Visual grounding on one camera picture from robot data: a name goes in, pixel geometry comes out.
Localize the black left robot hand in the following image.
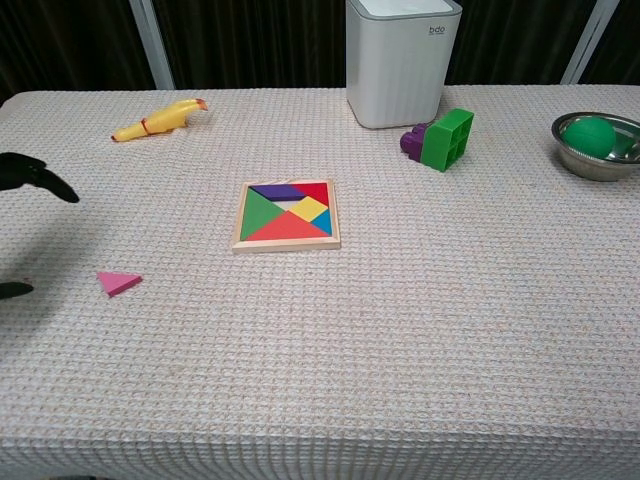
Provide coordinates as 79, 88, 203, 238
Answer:
0, 152, 81, 301

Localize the pink triangle tangram piece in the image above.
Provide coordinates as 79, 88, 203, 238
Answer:
96, 271, 144, 299

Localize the green triangle tangram piece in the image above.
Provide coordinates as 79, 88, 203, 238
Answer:
240, 189, 288, 240

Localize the coral large triangle tangram piece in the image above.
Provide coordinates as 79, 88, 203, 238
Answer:
244, 209, 333, 242

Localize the yellow square tangram piece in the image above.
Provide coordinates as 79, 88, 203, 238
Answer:
288, 195, 327, 224

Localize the red triangle tangram piece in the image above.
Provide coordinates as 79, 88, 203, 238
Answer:
290, 182, 329, 208

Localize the yellow rubber chicken toy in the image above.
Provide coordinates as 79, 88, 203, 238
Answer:
110, 97, 211, 143

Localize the purple parallelogram tangram piece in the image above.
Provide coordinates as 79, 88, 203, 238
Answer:
249, 184, 307, 202

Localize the wooden tangram tray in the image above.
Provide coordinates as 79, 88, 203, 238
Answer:
230, 178, 343, 255

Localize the black curtain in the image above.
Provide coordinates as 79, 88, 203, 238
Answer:
0, 0, 640, 107

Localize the beige waffle-weave tablecloth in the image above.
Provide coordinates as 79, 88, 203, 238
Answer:
0, 83, 640, 480

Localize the purple building brick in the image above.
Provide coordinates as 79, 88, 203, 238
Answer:
399, 122, 432, 164

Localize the white plastic bin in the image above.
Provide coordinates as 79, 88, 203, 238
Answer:
345, 0, 463, 131

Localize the green building brick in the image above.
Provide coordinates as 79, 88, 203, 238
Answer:
419, 107, 476, 174

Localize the stainless steel bowl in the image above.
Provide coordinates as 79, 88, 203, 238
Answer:
550, 111, 640, 183

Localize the green ball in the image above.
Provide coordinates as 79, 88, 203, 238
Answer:
559, 118, 618, 161

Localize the white frame post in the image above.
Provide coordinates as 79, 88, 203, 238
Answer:
559, 0, 622, 86
128, 0, 177, 92

